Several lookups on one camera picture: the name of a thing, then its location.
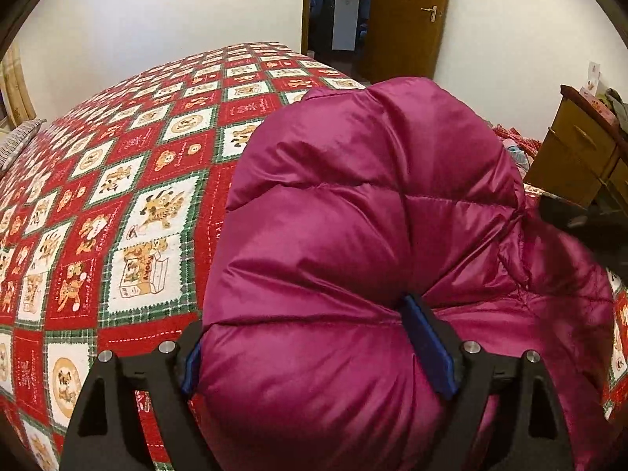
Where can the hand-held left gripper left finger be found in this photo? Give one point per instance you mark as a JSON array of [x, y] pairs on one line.
[[191, 370]]

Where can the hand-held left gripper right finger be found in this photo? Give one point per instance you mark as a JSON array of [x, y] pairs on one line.
[[427, 348]]

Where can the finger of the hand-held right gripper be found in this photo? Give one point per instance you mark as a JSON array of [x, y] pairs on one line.
[[562, 212]]

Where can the magenta down jacket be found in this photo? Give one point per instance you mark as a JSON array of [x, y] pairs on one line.
[[343, 235]]

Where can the pile of patterned clothes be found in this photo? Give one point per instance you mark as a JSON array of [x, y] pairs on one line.
[[517, 147]]

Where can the wooden dresser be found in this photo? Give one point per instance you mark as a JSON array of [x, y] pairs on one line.
[[574, 152]]

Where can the pink box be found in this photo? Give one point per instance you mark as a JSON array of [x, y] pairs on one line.
[[596, 103]]

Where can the red checked printed bedspread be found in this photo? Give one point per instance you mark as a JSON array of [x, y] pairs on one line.
[[122, 196]]

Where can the wooden door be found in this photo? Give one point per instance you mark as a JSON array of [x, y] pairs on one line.
[[407, 24]]

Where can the striped pillow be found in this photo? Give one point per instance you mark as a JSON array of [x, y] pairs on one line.
[[19, 140]]

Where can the beige curtain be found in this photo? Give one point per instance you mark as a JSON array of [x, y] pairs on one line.
[[14, 86]]

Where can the white wall card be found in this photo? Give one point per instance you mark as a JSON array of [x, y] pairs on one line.
[[594, 71]]

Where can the wooden door frame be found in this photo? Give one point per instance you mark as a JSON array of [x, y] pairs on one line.
[[307, 10]]

